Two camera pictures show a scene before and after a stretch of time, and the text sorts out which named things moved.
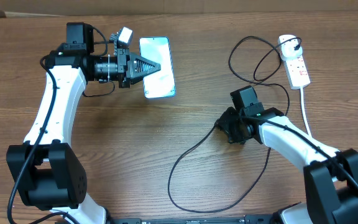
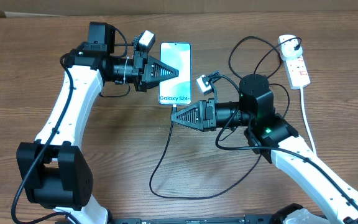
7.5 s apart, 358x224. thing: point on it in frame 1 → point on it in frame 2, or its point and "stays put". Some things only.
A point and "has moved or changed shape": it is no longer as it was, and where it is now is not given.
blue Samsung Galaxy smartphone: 160,84 has moved or changed shape
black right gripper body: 230,124 → 209,114
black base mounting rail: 260,219 stays put
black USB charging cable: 215,127 → 166,139
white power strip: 297,72 stays put
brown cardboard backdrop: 17,8 stays put
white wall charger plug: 287,49 stays put
